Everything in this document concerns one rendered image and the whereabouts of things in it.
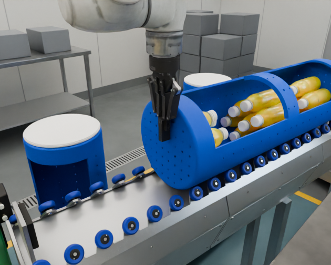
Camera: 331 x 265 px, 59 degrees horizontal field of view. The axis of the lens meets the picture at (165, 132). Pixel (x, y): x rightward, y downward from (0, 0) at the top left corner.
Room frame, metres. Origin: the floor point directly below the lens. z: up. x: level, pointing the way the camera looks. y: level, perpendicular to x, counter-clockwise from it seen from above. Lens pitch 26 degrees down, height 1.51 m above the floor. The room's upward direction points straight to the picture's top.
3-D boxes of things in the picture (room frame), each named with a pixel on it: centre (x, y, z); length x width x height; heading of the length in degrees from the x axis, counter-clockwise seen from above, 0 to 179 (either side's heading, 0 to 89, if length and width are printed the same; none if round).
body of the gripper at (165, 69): (0.74, 0.00, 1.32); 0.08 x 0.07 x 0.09; 37
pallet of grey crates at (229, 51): (4.53, -0.62, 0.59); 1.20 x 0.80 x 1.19; 44
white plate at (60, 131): (1.01, 0.39, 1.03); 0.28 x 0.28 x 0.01
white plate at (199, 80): (1.67, -0.25, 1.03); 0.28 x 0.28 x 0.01
